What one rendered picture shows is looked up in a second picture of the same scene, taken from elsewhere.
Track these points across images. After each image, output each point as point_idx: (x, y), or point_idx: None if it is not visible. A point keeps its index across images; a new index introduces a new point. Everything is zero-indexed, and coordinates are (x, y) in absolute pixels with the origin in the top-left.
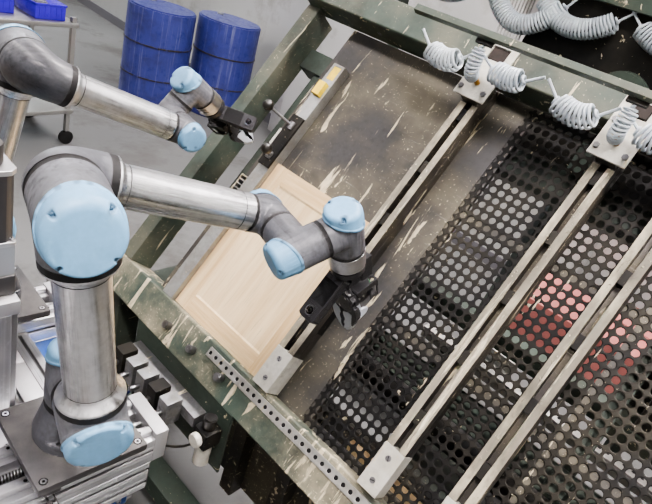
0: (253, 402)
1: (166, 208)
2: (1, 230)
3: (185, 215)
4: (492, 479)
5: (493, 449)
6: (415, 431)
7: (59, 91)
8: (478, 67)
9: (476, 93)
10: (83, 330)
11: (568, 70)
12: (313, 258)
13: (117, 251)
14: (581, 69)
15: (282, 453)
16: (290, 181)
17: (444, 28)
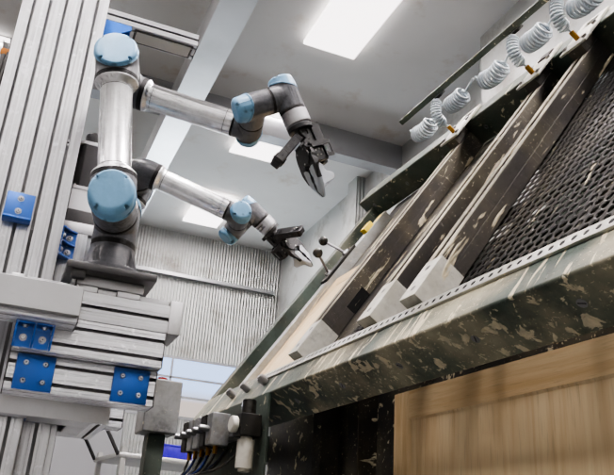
0: (287, 368)
1: (174, 100)
2: None
3: (186, 106)
4: (460, 227)
5: (462, 218)
6: (406, 263)
7: (150, 170)
8: (438, 109)
9: (453, 134)
10: (110, 106)
11: (476, 58)
12: (259, 96)
13: (129, 53)
14: (480, 50)
15: (304, 371)
16: (344, 276)
17: (438, 139)
